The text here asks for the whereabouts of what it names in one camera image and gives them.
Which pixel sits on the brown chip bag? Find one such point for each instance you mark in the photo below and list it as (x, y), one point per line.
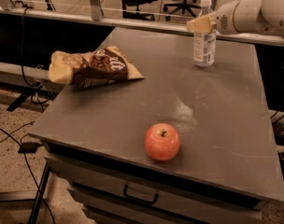
(99, 67)

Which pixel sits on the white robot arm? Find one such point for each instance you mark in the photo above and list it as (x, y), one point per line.
(261, 17)

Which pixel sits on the black power adapter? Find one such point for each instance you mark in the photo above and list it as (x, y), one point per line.
(29, 147)

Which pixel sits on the black drawer handle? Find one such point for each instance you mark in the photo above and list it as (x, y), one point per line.
(140, 194)

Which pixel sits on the metal rail frame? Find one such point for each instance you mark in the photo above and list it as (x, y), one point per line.
(80, 10)

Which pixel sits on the clear blue plastic bottle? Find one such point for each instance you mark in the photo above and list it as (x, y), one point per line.
(204, 44)

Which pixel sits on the grey drawer cabinet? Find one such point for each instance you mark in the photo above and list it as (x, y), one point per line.
(182, 145)

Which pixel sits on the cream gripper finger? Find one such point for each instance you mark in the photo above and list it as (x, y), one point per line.
(204, 24)

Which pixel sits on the red apple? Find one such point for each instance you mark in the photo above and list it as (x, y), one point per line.
(162, 142)

